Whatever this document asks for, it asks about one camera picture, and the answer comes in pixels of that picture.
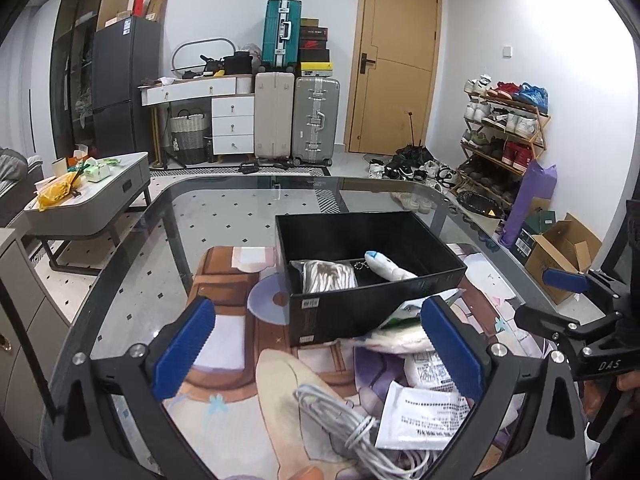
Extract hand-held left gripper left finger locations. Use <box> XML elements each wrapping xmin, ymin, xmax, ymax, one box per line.
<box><xmin>45</xmin><ymin>296</ymin><xmax>221</xmax><ymax>480</ymax></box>

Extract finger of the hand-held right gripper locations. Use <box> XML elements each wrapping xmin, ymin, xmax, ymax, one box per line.
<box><xmin>514</xmin><ymin>304</ymin><xmax>624</xmax><ymax>358</ymax></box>
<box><xmin>542</xmin><ymin>267</ymin><xmax>624</xmax><ymax>303</ymax></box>

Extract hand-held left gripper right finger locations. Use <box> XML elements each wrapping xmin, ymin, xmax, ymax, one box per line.
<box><xmin>420</xmin><ymin>296</ymin><xmax>590</xmax><ymax>480</ymax></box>

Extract puffy white printed packet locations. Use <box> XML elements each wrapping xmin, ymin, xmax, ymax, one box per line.
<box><xmin>399</xmin><ymin>350</ymin><xmax>462</xmax><ymax>392</ymax></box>

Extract black cardboard box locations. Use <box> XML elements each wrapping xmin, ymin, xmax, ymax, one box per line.
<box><xmin>275</xmin><ymin>211</ymin><xmax>468</xmax><ymax>347</ymax></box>

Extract white cable bundle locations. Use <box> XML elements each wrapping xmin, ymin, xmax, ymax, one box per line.
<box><xmin>292</xmin><ymin>384</ymin><xmax>432</xmax><ymax>480</ymax></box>

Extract open brown cardboard box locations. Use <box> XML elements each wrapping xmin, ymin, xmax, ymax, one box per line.
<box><xmin>524</xmin><ymin>212</ymin><xmax>604</xmax><ymax>307</ymax></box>

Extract cartoon printed table mat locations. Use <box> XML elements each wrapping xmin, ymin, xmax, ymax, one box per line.
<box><xmin>164</xmin><ymin>244</ymin><xmax>568</xmax><ymax>480</ymax></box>

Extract green white packet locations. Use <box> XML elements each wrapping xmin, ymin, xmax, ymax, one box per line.
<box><xmin>384</xmin><ymin>302</ymin><xmax>432</xmax><ymax>332</ymax></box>

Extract dark green box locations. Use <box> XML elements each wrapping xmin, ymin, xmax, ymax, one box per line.
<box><xmin>514</xmin><ymin>209</ymin><xmax>557</xmax><ymax>257</ymax></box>

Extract purple yoga mat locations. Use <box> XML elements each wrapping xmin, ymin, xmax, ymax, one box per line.
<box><xmin>501</xmin><ymin>159</ymin><xmax>559</xmax><ymax>249</ymax></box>

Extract white blue plush toy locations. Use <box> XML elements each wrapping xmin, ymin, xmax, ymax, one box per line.
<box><xmin>363</xmin><ymin>251</ymin><xmax>419</xmax><ymax>281</ymax></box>

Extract striped brown white cloth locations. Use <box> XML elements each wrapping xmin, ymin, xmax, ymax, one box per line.
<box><xmin>289</xmin><ymin>260</ymin><xmax>359</xmax><ymax>294</ymax></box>

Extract wooden shoe rack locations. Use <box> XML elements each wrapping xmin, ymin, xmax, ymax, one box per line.
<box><xmin>459</xmin><ymin>75</ymin><xmax>552</xmax><ymax>212</ymax></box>

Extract grey side cabinet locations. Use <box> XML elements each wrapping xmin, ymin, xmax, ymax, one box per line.
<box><xmin>0</xmin><ymin>227</ymin><xmax>72</xmax><ymax>461</ymax></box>

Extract grey white coffee table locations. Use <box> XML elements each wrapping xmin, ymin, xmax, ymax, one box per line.
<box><xmin>24</xmin><ymin>152</ymin><xmax>152</xmax><ymax>277</ymax></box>

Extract pile of shoes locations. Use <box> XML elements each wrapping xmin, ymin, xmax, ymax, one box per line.
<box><xmin>366</xmin><ymin>155</ymin><xmax>459</xmax><ymax>211</ymax></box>

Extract green white tissue packs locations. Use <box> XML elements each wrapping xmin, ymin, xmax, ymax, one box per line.
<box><xmin>81</xmin><ymin>157</ymin><xmax>124</xmax><ymax>184</ymax></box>

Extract black umbrella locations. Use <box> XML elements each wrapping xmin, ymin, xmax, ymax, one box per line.
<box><xmin>394</xmin><ymin>112</ymin><xmax>432</xmax><ymax>172</ymax></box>

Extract yellow plastic bag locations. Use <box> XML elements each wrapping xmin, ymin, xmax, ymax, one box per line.
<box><xmin>37</xmin><ymin>172</ymin><xmax>84</xmax><ymax>212</ymax></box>

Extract woven laundry basket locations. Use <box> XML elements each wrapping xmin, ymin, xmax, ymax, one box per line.
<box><xmin>169</xmin><ymin>109</ymin><xmax>209</xmax><ymax>166</ymax></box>

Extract white dressing desk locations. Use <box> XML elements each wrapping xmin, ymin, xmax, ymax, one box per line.
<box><xmin>140</xmin><ymin>75</ymin><xmax>256</xmax><ymax>167</ymax></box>

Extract grey sofa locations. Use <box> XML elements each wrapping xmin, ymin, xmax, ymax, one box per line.
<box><xmin>0</xmin><ymin>147</ymin><xmax>45</xmax><ymax>227</ymax></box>

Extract beige suitcase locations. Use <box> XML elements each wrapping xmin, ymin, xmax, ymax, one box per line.
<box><xmin>253</xmin><ymin>70</ymin><xmax>295</xmax><ymax>164</ymax></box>

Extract silver suitcase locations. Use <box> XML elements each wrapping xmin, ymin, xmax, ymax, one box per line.
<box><xmin>292</xmin><ymin>76</ymin><xmax>341</xmax><ymax>167</ymax></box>

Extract black fridge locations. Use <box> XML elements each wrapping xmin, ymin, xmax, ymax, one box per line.
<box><xmin>91</xmin><ymin>15</ymin><xmax>164</xmax><ymax>162</ymax></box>

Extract wooden door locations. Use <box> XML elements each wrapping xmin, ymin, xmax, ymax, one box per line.
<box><xmin>346</xmin><ymin>0</ymin><xmax>444</xmax><ymax>157</ymax></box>

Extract black bag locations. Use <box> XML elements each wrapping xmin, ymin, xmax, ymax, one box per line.
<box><xmin>222</xmin><ymin>51</ymin><xmax>254</xmax><ymax>77</ymax></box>

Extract dark glass cabinet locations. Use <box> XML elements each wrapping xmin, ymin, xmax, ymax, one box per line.
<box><xmin>49</xmin><ymin>0</ymin><xmax>102</xmax><ymax>162</ymax></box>

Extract oval mirror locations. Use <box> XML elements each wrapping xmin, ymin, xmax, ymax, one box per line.
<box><xmin>171</xmin><ymin>37</ymin><xmax>236</xmax><ymax>79</ymax></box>

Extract teal suitcase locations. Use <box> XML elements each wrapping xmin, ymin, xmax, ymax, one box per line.
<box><xmin>262</xmin><ymin>0</ymin><xmax>304</xmax><ymax>73</ymax></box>

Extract stack of shoe boxes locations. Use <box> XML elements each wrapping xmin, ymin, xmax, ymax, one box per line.
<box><xmin>297</xmin><ymin>17</ymin><xmax>334</xmax><ymax>79</ymax></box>

